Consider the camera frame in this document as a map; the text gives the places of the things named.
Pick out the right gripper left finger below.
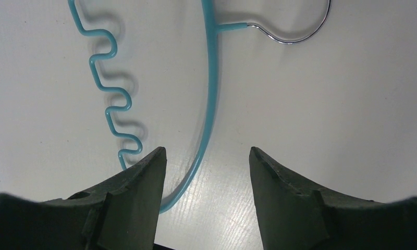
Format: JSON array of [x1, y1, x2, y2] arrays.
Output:
[[0, 147, 167, 249]]

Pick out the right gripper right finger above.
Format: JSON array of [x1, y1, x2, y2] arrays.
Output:
[[249, 147, 417, 249]]

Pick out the blue wire hanger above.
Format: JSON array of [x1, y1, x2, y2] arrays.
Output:
[[68, 0, 332, 214]]

